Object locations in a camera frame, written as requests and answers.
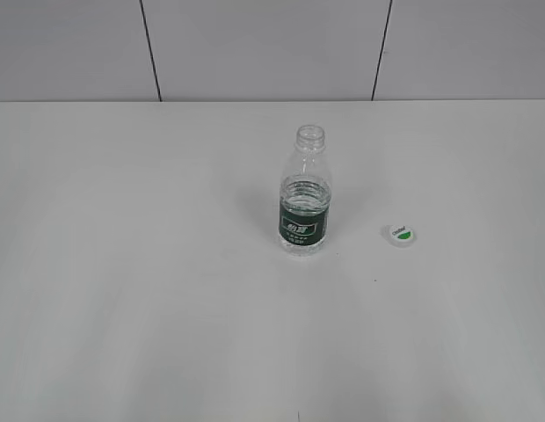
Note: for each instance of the clear Cestbon water bottle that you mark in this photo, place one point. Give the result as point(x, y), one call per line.
point(305, 194)

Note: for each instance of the white green bottle cap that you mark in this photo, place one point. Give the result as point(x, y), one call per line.
point(399, 235)

